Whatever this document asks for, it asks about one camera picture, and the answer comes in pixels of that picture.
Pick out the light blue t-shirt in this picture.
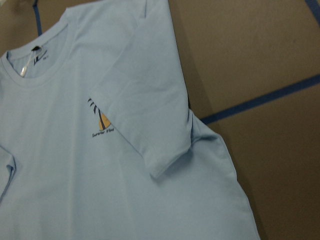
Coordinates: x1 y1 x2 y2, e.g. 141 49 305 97
0 0 259 240

